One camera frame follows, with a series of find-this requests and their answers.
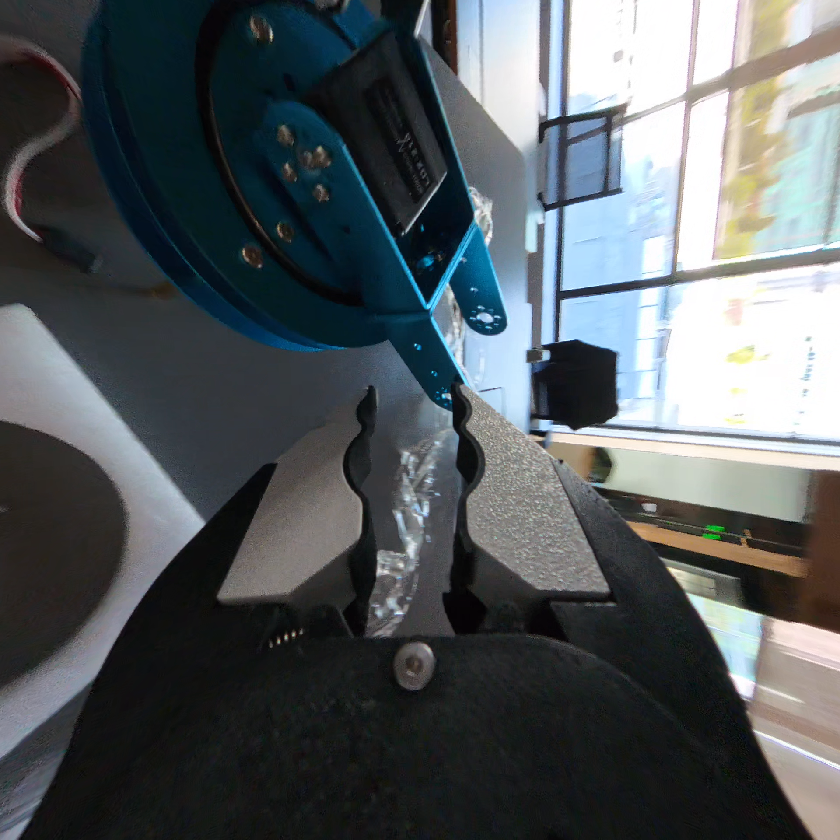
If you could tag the dark grey desk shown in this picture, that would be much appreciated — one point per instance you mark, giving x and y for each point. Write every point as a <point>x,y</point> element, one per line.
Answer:
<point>197,394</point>

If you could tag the black metal frame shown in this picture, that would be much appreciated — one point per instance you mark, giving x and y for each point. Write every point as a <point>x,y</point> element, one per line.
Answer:
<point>613,151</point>

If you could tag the crumpled clear plastic wrap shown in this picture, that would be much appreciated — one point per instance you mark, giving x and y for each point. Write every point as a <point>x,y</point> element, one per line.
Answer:
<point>400,525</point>

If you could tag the black box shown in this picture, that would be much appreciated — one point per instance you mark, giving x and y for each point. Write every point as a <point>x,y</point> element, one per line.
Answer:
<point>577,387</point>

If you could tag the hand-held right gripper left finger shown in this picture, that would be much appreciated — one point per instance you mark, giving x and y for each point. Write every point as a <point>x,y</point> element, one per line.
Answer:
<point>295,531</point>

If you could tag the white foam frame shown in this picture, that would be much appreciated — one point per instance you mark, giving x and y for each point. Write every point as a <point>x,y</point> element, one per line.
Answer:
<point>39,367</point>

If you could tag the large window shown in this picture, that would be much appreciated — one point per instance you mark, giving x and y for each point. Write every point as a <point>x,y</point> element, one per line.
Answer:
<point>754,197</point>

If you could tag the blue toy robot arm base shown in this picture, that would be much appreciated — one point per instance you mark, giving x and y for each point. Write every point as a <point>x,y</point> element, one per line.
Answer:
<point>164,229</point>

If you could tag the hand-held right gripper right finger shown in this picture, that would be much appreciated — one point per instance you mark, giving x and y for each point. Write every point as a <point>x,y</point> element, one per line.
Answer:
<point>531,525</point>

